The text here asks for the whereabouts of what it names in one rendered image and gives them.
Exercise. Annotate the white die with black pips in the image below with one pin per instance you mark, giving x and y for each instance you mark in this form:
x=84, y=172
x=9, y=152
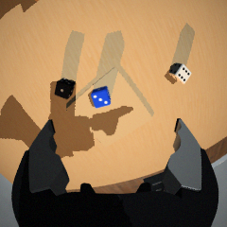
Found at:
x=180, y=72

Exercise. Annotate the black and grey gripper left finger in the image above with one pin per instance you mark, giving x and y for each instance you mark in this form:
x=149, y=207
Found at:
x=40, y=177

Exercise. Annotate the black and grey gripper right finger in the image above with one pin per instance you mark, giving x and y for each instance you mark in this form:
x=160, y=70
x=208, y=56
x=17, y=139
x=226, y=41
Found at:
x=190, y=176

